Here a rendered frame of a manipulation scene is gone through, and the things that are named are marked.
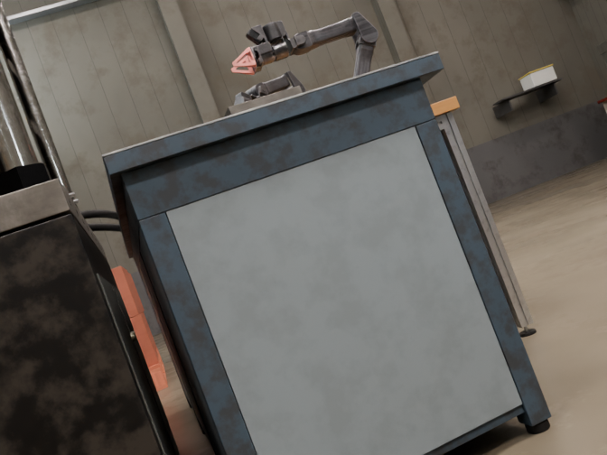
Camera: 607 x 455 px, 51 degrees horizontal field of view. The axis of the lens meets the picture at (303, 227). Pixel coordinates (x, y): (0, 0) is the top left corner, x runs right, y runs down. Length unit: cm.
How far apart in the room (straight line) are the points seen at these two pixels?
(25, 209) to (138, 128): 1022
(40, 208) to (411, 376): 74
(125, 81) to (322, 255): 1049
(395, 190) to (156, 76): 1043
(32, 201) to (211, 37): 1075
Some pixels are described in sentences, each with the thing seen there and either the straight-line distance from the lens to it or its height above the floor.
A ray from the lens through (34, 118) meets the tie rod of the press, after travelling 246.
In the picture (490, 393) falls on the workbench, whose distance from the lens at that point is 136.
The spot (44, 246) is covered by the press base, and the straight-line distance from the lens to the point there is 115.
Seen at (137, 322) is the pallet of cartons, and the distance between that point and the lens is 415.
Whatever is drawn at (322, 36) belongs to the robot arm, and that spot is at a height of 120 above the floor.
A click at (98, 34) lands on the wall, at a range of 1192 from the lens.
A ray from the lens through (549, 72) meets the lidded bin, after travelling 1268.
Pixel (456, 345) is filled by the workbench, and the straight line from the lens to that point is 131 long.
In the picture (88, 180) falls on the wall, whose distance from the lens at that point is 1127.
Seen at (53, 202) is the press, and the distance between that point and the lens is 116.
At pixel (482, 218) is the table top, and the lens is 211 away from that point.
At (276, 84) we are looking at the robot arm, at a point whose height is 120.
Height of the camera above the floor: 53
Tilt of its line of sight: 1 degrees up
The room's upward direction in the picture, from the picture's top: 21 degrees counter-clockwise
